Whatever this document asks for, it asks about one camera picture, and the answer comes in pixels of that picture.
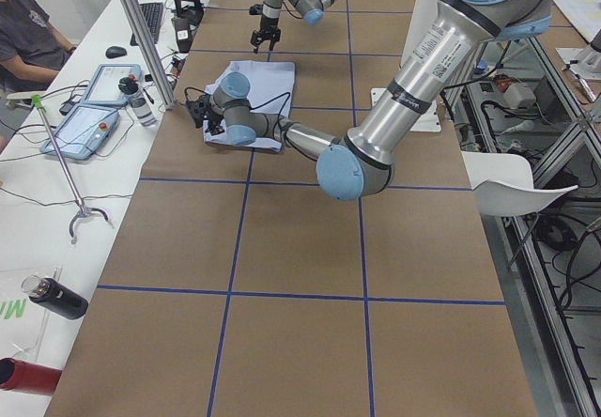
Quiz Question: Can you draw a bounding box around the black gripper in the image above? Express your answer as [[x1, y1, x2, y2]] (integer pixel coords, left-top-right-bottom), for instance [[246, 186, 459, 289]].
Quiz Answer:
[[206, 110, 225, 135], [251, 15, 281, 54]]

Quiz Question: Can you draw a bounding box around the light blue striped shirt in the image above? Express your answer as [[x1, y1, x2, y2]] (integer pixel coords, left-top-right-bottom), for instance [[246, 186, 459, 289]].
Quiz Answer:
[[203, 59, 297, 154]]

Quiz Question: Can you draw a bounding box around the black box with label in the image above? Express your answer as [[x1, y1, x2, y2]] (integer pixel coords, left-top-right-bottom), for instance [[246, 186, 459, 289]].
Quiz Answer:
[[172, 16, 193, 54]]

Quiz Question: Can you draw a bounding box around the clear water bottle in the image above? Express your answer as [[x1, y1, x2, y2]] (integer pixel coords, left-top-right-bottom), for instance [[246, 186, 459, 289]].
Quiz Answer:
[[118, 76, 157, 127]]

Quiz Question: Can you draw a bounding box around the black computer keyboard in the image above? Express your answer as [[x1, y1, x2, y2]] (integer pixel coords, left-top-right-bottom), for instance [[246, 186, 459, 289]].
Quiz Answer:
[[140, 2, 164, 44]]

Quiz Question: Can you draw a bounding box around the upper blue teach pendant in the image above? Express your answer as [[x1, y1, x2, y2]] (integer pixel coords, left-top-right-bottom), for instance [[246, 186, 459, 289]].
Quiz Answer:
[[80, 64, 142, 107]]

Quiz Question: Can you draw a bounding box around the blue teach pendant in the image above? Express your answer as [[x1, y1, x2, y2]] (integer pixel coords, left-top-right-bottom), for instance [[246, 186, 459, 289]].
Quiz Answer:
[[80, 64, 142, 107], [54, 103, 119, 161]]

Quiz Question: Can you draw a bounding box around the black computer mouse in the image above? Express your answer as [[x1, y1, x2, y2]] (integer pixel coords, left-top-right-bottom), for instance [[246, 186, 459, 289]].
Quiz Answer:
[[105, 46, 128, 59]]

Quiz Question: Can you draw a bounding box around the lower blue teach pendant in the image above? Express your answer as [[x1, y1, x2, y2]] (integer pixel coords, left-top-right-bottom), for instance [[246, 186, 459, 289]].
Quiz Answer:
[[54, 103, 119, 161]]

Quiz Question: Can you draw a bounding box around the metal reacher grabber tool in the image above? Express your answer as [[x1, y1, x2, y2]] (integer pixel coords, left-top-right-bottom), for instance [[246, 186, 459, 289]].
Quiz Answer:
[[31, 93, 113, 245]]

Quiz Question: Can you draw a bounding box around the seated person grey shirt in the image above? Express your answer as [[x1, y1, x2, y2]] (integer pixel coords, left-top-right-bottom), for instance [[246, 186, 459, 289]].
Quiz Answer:
[[0, 0, 76, 139]]

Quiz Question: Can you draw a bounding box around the black thermos bottle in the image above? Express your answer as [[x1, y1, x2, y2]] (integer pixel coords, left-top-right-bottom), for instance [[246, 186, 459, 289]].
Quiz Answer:
[[21, 275, 88, 320]]

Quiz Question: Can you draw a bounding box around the white plastic chair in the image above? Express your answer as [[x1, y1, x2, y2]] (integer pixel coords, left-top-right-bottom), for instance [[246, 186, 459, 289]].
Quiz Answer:
[[461, 151, 578, 217]]

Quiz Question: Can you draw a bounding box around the red thermos bottle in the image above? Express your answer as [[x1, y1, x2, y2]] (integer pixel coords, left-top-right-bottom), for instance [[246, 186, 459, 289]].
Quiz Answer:
[[1, 358, 62, 396]]

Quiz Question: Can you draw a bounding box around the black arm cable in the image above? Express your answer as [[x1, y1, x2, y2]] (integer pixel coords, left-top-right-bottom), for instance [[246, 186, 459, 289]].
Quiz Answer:
[[182, 86, 292, 155]]

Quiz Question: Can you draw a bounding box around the aluminium frame post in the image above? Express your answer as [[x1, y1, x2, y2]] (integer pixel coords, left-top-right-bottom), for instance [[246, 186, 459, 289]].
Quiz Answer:
[[120, 0, 176, 110]]

